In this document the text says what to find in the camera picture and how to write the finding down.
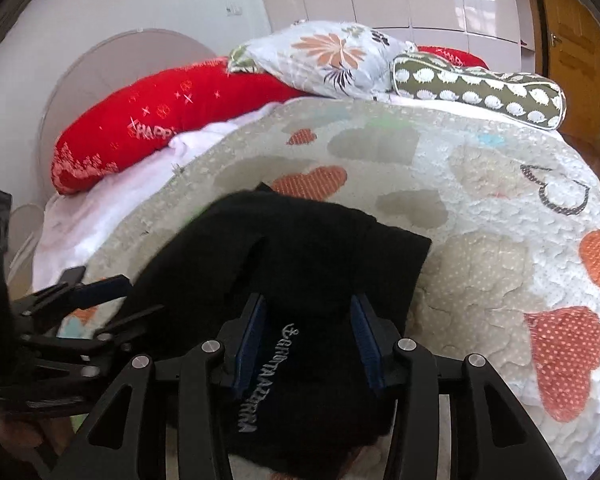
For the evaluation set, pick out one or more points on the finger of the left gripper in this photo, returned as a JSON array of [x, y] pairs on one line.
[[131, 324], [102, 291]]

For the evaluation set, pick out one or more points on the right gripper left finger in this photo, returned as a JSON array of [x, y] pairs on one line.
[[124, 436]]

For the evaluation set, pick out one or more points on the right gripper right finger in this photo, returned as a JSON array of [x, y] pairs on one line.
[[492, 436]]

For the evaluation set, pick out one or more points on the black pants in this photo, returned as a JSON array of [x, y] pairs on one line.
[[309, 404]]

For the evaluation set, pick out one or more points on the left hand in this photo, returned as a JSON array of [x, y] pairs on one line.
[[17, 435]]

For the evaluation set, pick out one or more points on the red long pillow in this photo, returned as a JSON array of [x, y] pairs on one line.
[[142, 118]]

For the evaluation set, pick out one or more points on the heart patterned quilt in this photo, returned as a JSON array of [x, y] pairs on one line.
[[545, 343]]

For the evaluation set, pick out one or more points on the round grey headboard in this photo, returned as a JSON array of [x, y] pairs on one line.
[[109, 66]]

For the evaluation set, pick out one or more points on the green hedgehog bolster pillow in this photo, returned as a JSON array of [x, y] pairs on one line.
[[526, 97]]

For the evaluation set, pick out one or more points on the floral white pillow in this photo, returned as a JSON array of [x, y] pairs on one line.
[[340, 60]]

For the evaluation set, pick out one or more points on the wooden door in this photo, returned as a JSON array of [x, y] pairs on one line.
[[573, 41]]

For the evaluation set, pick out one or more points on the wall socket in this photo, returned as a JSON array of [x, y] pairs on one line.
[[234, 10]]

